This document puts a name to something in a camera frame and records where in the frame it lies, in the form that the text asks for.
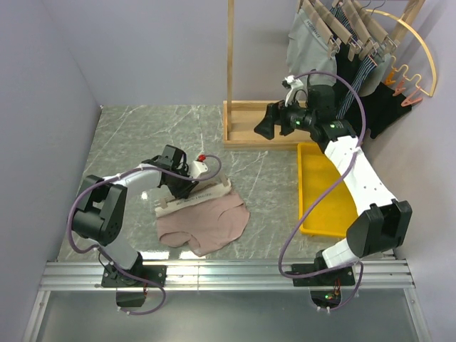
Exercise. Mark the wooden rack right post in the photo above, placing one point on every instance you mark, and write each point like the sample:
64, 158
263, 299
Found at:
409, 15

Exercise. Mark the pink and cream underwear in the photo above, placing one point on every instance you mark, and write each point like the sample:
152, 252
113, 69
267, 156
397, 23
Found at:
206, 227

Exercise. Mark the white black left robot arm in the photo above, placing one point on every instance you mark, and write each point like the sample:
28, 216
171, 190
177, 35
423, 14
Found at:
98, 214

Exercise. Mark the orange wavy clip hanger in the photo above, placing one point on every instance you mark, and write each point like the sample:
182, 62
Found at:
403, 84

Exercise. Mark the beige clip hanger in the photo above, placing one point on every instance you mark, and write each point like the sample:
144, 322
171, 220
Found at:
214, 188

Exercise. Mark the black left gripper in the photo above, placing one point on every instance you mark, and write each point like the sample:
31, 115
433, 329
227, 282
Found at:
184, 192

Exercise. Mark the striped blue hanging underwear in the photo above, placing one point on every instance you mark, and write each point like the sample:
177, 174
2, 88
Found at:
365, 67

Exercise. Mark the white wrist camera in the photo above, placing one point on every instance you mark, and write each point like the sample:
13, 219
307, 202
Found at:
294, 86
198, 168

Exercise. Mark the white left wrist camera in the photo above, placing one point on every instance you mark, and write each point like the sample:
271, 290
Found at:
198, 168

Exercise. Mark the yellow plastic tray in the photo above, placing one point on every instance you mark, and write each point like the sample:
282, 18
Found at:
333, 188

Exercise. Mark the light grey hanging underwear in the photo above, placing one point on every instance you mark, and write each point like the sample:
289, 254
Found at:
374, 78

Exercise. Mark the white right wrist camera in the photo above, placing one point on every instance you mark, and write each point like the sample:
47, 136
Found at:
294, 86

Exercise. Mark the beige hanger on grey underwear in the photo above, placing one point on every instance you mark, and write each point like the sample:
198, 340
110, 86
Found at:
321, 27

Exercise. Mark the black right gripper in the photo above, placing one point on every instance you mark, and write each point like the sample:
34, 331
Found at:
278, 113

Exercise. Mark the black rear hanging underwear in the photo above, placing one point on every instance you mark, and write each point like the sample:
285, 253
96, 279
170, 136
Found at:
382, 109

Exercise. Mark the gold metal arc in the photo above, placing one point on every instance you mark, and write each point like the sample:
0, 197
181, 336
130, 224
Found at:
417, 54

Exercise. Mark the wooden rack upright post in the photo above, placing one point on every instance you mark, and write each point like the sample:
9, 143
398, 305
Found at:
230, 58

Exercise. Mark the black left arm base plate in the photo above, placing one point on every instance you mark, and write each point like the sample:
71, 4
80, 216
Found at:
113, 278

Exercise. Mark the black hanging underwear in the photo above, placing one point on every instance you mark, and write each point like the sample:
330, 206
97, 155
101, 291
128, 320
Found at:
382, 109
347, 70

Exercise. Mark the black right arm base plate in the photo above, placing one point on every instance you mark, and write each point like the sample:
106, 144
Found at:
343, 277

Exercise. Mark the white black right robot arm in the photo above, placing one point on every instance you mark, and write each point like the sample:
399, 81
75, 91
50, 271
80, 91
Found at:
382, 220

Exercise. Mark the aluminium rail frame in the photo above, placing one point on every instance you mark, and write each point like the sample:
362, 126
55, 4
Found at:
236, 294

